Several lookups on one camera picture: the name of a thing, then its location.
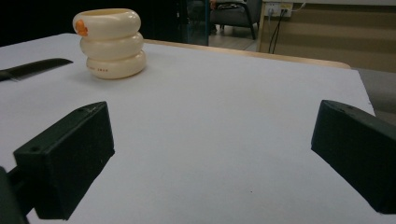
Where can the grey armchair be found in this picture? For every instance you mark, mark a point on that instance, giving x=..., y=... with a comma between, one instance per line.
x=235, y=14

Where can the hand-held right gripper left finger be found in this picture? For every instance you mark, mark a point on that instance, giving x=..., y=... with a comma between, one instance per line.
x=67, y=155

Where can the black comb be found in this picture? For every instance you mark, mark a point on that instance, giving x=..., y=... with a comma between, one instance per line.
x=34, y=67

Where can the cream ringed pen holder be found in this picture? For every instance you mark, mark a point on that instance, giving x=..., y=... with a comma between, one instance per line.
x=112, y=43

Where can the white wall socket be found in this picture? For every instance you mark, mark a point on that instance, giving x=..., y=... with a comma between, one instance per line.
x=279, y=8

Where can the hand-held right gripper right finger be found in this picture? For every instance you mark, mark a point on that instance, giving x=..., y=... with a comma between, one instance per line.
x=358, y=149

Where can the dark glass partition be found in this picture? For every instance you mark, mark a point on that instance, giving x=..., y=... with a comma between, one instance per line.
x=196, y=21

